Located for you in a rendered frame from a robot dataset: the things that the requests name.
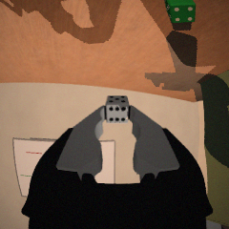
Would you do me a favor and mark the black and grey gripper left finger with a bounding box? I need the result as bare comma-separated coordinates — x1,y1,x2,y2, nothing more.
21,105,107,217

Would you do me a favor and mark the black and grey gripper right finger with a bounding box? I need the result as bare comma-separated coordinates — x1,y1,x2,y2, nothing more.
128,105,213,217

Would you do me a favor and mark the green die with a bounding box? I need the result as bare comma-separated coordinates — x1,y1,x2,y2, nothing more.
164,0,196,23

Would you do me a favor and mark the white die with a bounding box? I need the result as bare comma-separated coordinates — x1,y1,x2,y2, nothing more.
105,95,129,123

